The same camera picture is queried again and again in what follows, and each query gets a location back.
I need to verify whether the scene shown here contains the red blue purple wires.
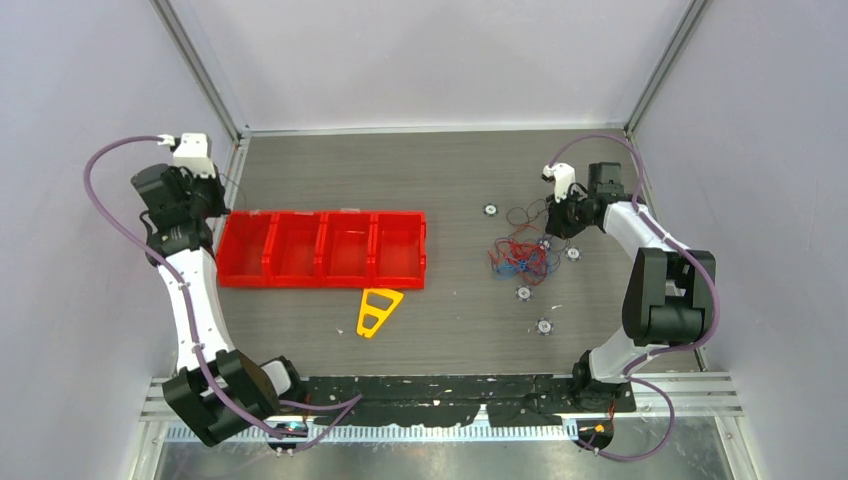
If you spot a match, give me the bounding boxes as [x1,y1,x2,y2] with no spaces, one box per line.
[487,198,564,287]

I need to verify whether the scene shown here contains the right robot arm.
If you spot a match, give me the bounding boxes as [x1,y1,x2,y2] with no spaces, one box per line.
[542,162,716,411]

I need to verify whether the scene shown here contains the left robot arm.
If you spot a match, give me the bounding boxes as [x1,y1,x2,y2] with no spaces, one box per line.
[131,163,307,447]

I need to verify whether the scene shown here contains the poker chip right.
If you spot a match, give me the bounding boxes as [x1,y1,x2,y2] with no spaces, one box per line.
[564,246,582,261]

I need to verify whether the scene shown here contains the poker chip top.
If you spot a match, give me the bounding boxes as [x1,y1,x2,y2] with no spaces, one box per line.
[483,203,498,217]

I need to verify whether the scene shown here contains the poker chip lower middle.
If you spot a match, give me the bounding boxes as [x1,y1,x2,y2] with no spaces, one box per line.
[516,286,533,302]

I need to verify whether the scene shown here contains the poker chip bottom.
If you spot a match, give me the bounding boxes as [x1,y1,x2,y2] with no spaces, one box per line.
[536,318,553,336]

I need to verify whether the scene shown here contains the red four-compartment bin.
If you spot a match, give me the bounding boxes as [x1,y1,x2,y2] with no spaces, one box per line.
[216,210,427,289]

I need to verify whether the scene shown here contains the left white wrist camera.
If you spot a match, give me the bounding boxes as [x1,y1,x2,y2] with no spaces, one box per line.
[157,133,218,179]

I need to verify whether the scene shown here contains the aluminium front rail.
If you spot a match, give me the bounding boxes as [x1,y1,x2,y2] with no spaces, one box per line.
[140,376,744,443]

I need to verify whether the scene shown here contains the yellow triangular plastic frame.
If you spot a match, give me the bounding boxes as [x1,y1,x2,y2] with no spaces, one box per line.
[356,288,405,339]

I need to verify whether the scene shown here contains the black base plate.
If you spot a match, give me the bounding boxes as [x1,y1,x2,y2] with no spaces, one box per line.
[250,374,635,427]

